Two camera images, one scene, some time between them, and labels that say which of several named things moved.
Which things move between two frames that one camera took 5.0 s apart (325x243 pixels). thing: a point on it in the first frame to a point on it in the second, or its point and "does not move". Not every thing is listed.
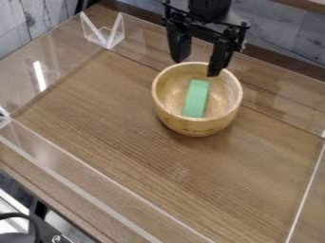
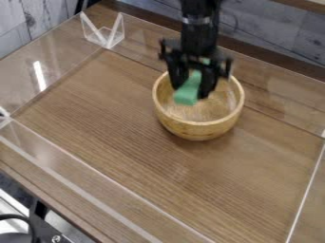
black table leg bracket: x=48 y=233 does not move
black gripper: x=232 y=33 to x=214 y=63
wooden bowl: x=223 y=99 does not move
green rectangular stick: x=195 y=99 to x=186 y=94
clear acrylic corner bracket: x=105 y=37 does not move
